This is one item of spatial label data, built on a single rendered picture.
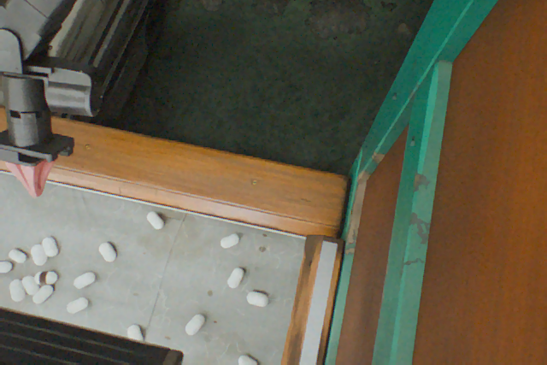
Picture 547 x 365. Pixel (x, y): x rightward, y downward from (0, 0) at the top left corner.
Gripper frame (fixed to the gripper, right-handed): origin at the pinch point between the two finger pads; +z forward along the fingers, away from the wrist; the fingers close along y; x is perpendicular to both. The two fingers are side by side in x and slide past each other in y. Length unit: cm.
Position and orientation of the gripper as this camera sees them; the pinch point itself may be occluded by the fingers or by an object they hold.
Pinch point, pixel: (37, 191)
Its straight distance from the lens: 82.7
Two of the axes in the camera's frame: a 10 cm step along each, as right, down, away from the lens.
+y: 9.7, 2.0, -1.1
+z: -1.4, 8.9, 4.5
